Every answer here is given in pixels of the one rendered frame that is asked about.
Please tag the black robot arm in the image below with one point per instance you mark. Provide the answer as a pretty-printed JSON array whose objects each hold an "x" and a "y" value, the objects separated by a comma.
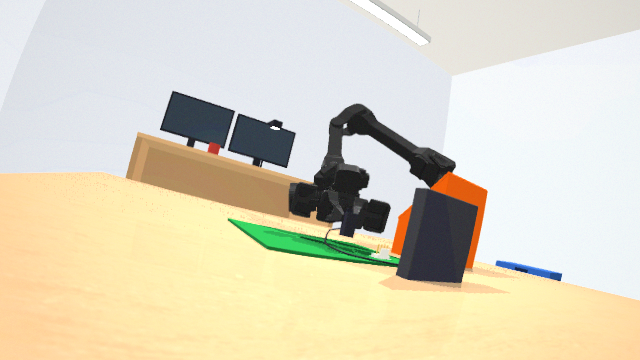
[{"x": 426, "y": 164}]

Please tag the green circuit board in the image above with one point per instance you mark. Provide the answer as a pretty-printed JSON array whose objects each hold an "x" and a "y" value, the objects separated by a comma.
[{"x": 285, "y": 241}]

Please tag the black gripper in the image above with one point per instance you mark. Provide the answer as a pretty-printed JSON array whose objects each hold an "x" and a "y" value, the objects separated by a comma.
[{"x": 332, "y": 205}]

